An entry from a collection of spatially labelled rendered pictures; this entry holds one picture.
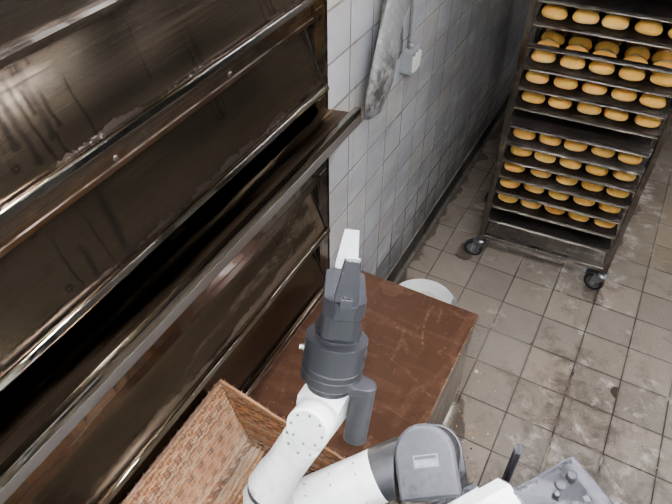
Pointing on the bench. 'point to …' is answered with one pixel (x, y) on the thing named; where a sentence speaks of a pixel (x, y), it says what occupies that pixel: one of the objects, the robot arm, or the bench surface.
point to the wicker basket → (240, 413)
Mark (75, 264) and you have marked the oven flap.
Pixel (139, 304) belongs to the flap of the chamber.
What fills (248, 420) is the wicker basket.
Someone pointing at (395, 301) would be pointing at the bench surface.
